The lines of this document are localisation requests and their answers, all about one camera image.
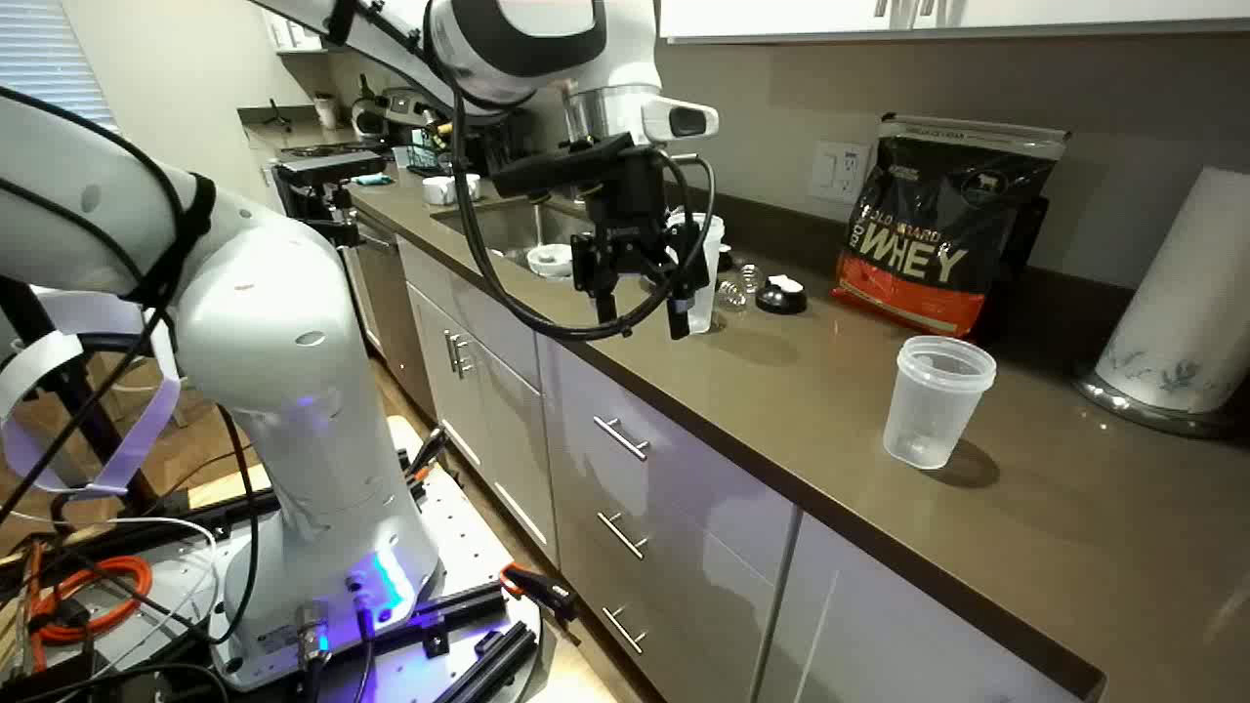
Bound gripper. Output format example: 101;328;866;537
571;146;712;341

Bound clear plastic bottle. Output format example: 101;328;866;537
668;209;727;335

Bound black bottle lid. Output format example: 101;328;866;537
755;274;810;315

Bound white bowl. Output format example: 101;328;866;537
526;243;575;280

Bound sink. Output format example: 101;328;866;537
430;194;599;282

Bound drawer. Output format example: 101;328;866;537
552;552;766;703
535;335;803;589
540;457;785;677

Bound cabinet door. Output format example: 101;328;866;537
467;340;561;569
405;282;491;472
755;512;1087;703

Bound white mug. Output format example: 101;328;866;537
422;173;482;207

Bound dishwasher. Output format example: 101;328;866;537
340;209;438;423

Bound black clamp with orange grip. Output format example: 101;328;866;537
498;562;580;628
404;427;451;486

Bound black protein powder bag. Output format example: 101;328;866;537
832;112;1071;341

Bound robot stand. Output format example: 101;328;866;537
0;415;548;703

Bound clear plastic cup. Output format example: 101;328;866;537
883;335;998;471

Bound coffee machine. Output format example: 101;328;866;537
350;86;442;147

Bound metal paper towel holder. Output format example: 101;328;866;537
1072;369;1246;438

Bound paper towel roll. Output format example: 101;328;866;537
1094;165;1250;415

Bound window blind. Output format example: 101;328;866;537
0;0;120;135

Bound drawer handle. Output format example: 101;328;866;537
597;511;649;561
602;604;648;656
592;416;651;463

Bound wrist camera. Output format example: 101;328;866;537
490;132;638;202

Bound white wall socket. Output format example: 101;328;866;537
808;140;873;205

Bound camera on mount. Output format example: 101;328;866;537
271;149;389;247

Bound white strap loop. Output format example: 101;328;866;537
0;287;184;501

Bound coil of orange cable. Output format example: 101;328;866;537
27;555;155;647

